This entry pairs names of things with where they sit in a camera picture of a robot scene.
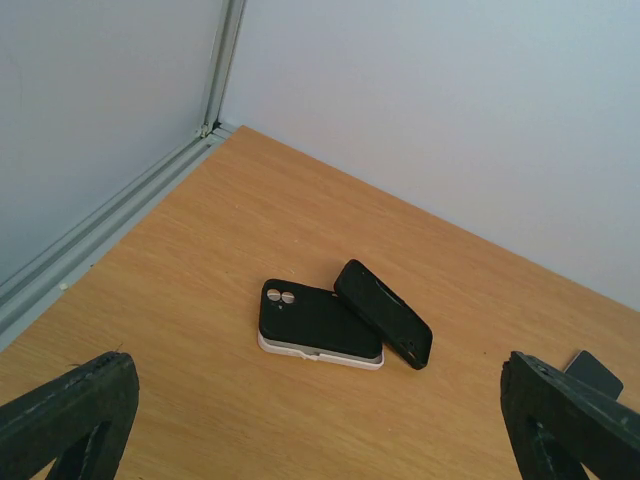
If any white phone case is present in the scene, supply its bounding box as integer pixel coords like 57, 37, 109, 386
257, 333, 385, 371

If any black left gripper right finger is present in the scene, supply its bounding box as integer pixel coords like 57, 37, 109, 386
500, 351, 639, 479

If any black silicone phone case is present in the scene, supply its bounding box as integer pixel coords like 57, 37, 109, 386
334, 259, 434, 370

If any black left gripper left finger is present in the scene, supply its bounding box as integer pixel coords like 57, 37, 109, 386
1, 351, 139, 479

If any aluminium frame rail left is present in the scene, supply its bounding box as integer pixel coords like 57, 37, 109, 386
1, 1, 244, 345

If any dark smartphone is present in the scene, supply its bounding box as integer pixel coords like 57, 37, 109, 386
564, 350, 624, 400

